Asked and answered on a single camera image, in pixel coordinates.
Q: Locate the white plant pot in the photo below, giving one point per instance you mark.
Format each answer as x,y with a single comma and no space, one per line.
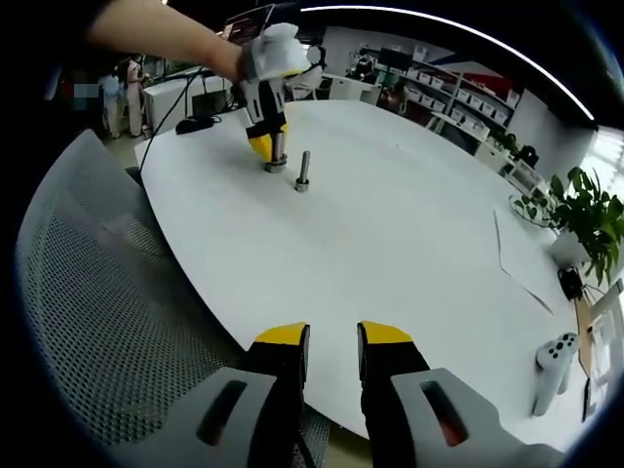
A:
570,246

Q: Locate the white game controller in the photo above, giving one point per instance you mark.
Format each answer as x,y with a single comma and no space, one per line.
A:
553,361

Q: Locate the small trailing green plant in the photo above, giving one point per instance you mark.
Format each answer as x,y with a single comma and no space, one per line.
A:
531,207

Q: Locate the white shelving with storage bins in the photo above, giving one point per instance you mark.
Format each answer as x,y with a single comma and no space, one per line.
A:
458,92

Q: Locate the black computer mouse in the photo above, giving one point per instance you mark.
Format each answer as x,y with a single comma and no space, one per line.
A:
192,126

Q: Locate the small threaded stud bolt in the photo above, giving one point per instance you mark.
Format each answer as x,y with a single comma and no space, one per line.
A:
305,168

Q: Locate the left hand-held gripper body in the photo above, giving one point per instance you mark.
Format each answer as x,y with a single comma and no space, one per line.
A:
273,51

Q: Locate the light wooden board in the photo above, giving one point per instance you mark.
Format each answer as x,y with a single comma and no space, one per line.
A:
602,336

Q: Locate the small black device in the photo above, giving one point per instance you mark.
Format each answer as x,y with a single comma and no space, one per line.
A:
570,283

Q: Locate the green leafy potted plant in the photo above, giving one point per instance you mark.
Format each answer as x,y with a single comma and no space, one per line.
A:
590,214

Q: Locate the monitor with red screen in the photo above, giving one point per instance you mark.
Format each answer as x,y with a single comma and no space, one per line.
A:
248,24

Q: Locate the large threaded stud bolt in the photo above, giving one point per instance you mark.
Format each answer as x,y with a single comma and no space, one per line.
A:
279,144

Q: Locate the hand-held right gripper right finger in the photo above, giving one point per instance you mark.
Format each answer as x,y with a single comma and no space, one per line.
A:
395,385

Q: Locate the white office desk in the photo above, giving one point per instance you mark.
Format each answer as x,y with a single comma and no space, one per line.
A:
166,97

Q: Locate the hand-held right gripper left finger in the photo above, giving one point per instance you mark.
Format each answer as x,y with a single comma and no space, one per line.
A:
273,390

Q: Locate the grey mesh office chair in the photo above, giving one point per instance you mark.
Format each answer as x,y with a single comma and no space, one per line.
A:
97,292

